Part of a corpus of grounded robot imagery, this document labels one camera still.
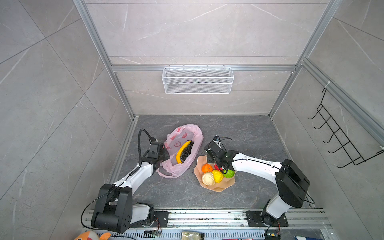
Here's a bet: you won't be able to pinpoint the white wire mesh basket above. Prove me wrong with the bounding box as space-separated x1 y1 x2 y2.
162 67 235 95

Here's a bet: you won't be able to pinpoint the yellow fake lemon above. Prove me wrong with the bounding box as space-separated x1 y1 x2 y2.
212 170 224 183

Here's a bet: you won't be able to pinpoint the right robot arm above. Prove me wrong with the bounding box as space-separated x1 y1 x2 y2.
205 140 310 225

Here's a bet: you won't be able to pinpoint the pink plastic bag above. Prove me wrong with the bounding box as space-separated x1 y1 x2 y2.
157 124 204 179

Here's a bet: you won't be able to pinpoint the yellow fake banana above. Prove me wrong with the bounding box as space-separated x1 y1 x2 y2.
176 140 193 165

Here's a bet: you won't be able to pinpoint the black wire hook rack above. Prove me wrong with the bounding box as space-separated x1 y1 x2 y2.
308 88 384 169

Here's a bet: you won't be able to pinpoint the pink scalloped bowl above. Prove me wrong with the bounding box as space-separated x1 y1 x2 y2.
194 155 236 192

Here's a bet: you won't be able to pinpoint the beige fake mushroom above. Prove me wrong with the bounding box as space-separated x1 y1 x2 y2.
202 172 216 186

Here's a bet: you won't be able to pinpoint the aluminium front rail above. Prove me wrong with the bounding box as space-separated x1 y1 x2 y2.
80 209 332 240

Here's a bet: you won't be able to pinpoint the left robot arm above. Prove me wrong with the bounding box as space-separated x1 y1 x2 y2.
91 142 170 234

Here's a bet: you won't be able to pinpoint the orange fake fruit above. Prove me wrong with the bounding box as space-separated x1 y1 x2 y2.
201 164 214 174

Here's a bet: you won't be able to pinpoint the red fake strawberry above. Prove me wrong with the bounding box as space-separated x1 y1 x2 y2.
214 164 223 172

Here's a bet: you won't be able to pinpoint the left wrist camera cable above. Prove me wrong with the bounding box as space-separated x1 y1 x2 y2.
137 128 157 166

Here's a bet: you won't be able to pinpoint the orange plush toy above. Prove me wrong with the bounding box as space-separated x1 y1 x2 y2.
75 231 112 240

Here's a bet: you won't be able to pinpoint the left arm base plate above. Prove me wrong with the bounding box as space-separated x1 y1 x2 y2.
130 211 169 228

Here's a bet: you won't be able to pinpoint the dark fake grapes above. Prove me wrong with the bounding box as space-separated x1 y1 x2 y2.
179 141 195 163

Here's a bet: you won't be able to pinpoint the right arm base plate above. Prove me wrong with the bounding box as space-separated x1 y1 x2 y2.
245 211 289 228

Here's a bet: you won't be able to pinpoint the green fake fruit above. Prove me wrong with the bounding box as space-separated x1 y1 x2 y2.
224 170 236 179

